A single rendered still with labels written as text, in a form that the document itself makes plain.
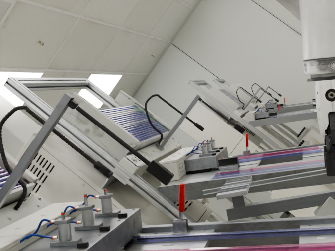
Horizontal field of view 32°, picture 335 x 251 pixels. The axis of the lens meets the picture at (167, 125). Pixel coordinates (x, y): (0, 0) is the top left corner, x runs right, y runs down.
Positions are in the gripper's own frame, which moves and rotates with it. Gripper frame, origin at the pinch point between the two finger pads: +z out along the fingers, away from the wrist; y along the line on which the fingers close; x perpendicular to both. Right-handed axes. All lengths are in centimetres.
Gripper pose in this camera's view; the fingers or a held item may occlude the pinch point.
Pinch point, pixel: (334, 166)
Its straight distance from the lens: 104.4
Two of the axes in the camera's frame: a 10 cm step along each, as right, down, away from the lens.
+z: 0.8, 10.0, 0.6
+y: 2.3, -0.8, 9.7
